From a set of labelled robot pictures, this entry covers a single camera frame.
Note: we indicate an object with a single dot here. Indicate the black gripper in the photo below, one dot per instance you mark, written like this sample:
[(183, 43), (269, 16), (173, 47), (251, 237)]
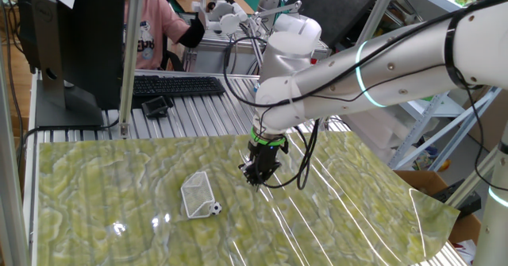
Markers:
[(266, 155)]

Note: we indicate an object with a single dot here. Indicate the black and white soccer ball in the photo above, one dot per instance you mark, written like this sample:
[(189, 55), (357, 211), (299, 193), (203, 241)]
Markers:
[(215, 208)]

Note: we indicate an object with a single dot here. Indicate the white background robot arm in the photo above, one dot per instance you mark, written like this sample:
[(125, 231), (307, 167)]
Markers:
[(297, 25)]

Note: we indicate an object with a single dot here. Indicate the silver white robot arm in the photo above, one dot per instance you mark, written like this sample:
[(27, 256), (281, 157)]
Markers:
[(377, 79)]

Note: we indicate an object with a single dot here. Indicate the white mesh miniature goal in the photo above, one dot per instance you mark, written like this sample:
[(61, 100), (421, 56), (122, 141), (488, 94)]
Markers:
[(196, 194)]

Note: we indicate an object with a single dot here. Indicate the black keyboard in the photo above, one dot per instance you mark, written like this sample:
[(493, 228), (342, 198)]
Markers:
[(178, 85)]

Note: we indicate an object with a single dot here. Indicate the black plastic clamp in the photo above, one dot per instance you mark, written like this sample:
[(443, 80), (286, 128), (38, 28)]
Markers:
[(156, 107)]

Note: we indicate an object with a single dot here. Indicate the silver metal workbench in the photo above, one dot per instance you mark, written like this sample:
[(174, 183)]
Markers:
[(206, 57)]

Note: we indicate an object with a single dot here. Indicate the green marble pattern mat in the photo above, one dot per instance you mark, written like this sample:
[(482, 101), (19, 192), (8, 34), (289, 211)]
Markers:
[(119, 226)]

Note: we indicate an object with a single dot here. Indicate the white robotic hand device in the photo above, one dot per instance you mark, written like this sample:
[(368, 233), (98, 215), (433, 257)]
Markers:
[(222, 12)]

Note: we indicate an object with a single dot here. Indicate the brown cardboard box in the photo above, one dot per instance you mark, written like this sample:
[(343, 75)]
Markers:
[(428, 178)]

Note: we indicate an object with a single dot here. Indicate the person in pink shirt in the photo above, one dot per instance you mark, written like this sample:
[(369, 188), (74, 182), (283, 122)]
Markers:
[(158, 24)]

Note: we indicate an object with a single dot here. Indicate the black panel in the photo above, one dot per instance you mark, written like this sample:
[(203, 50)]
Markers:
[(333, 8)]

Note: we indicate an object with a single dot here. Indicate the white metal shelf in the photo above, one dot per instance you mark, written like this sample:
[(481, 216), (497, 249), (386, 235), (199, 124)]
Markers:
[(444, 106)]

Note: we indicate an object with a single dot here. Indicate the black rectangular case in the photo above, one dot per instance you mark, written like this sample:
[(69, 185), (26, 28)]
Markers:
[(456, 198)]

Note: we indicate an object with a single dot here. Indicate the black Dell monitor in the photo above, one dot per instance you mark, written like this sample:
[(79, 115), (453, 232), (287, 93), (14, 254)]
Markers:
[(91, 39)]

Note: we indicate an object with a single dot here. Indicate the aluminium frame post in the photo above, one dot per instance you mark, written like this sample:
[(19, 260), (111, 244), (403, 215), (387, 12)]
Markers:
[(131, 59), (10, 198), (377, 12), (472, 178)]

